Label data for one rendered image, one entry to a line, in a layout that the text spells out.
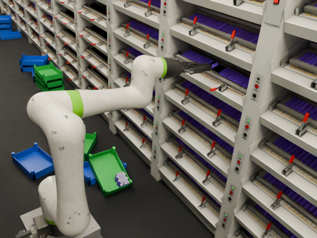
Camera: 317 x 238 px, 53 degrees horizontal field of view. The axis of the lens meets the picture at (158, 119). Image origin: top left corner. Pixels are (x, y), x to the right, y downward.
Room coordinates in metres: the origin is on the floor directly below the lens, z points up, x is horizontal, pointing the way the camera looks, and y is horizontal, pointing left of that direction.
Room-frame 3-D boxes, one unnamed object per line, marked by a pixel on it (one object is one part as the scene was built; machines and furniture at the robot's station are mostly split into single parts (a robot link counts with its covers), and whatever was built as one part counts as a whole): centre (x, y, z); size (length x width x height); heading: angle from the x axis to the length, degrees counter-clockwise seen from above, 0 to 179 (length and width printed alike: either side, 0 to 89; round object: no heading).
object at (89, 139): (2.08, 0.62, 0.04); 0.30 x 0.20 x 0.08; 175
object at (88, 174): (1.82, 0.39, 0.04); 0.30 x 0.20 x 0.08; 125
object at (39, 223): (0.95, 0.46, 0.42); 0.26 x 0.15 x 0.06; 124
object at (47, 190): (0.97, 0.40, 0.54); 0.16 x 0.13 x 0.19; 41
